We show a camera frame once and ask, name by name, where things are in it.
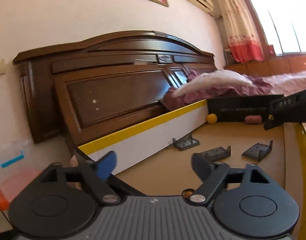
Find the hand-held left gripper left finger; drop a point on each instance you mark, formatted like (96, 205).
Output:
(106, 163)

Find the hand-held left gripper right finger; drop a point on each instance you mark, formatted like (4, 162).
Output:
(200, 166)

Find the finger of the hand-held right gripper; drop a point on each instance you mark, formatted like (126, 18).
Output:
(273, 123)

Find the pink cylinder toy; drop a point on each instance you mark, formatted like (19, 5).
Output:
(253, 120)

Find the dark grey bracket piece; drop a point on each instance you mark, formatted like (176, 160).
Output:
(218, 153)
(186, 143)
(256, 152)

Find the yellow cardboard box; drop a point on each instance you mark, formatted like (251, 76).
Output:
(168, 167)

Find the large orange ball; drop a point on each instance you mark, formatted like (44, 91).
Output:
(211, 119)

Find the pink patterned quilt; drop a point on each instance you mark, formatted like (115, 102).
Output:
(288, 80)

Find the wooden window cabinet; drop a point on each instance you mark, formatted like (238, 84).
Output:
(268, 66)

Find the small red box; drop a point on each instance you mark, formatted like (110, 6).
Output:
(271, 50)

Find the dark wooden headboard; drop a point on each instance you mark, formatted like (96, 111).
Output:
(105, 92)

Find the purple frilled pillow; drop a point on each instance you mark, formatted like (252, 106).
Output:
(213, 80)

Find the row of books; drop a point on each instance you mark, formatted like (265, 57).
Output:
(228, 57)

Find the window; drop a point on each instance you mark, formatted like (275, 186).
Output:
(283, 17)

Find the floral curtain with red hem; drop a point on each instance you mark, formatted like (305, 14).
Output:
(240, 30)

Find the clear plastic bag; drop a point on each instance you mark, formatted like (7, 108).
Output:
(10, 160)

